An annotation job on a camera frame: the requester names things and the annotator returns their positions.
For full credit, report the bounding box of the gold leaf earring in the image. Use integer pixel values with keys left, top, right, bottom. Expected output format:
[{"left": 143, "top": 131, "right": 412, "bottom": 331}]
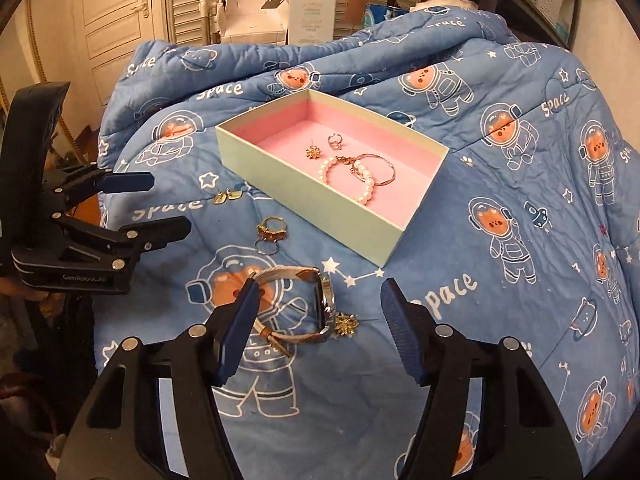
[{"left": 212, "top": 188, "right": 243, "bottom": 206}]

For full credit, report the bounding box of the gold ornate ring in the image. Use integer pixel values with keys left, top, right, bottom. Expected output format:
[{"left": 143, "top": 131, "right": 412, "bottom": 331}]
[{"left": 252, "top": 216, "right": 290, "bottom": 257}]

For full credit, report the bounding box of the gold snowflake brooch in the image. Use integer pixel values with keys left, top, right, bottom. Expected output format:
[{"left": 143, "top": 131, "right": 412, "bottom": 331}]
[{"left": 334, "top": 312, "right": 359, "bottom": 337}]

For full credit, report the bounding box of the beige strap wrist watch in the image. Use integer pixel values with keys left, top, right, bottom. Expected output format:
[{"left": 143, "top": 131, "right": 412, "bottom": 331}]
[{"left": 250, "top": 266, "right": 337, "bottom": 359}]

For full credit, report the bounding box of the white pearl bracelet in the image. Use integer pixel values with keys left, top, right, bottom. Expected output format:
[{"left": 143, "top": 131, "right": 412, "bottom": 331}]
[{"left": 318, "top": 155, "right": 376, "bottom": 207}]

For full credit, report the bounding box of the left hand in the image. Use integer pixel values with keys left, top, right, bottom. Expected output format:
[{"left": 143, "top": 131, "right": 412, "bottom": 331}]
[{"left": 0, "top": 276, "right": 49, "bottom": 302}]

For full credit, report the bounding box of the white panel door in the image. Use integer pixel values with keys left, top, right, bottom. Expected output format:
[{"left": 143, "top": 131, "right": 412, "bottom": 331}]
[{"left": 72, "top": 0, "right": 166, "bottom": 110}]

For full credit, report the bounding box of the blue space print quilt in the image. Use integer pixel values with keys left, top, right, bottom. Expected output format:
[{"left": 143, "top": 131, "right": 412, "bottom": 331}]
[{"left": 94, "top": 6, "right": 639, "bottom": 479}]

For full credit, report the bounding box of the small rose gold earring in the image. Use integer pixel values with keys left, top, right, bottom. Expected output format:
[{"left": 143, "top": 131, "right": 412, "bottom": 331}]
[{"left": 305, "top": 143, "right": 322, "bottom": 160}]

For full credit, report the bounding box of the mint box pink lining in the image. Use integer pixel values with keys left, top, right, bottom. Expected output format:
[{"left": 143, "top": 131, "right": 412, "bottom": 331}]
[{"left": 216, "top": 90, "right": 448, "bottom": 266}]

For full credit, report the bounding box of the white baby high chair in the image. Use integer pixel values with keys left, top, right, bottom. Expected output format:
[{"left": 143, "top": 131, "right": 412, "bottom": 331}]
[{"left": 198, "top": 0, "right": 288, "bottom": 46}]

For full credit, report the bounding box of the thin rose gold bangle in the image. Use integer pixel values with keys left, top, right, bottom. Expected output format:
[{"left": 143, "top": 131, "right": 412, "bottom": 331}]
[{"left": 350, "top": 153, "right": 397, "bottom": 188}]

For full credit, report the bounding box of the tall white cardboard box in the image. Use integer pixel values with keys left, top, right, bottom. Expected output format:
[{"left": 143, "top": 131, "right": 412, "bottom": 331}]
[{"left": 288, "top": 0, "right": 336, "bottom": 47}]

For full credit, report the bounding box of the blue tissue pack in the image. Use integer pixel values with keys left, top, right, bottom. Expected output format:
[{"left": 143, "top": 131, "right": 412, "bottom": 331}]
[{"left": 362, "top": 3, "right": 408, "bottom": 28}]

